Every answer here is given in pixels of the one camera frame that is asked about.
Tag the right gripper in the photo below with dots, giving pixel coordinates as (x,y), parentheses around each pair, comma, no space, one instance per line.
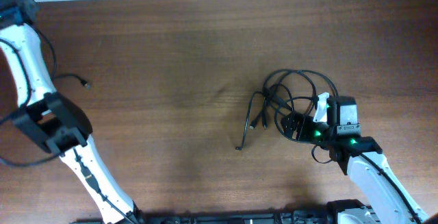
(303,131)

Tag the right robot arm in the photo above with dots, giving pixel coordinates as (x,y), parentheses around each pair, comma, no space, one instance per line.
(335,127)

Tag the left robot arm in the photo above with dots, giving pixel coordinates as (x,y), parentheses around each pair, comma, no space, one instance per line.
(50,120)

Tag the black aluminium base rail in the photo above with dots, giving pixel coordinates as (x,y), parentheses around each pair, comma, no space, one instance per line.
(239,217)

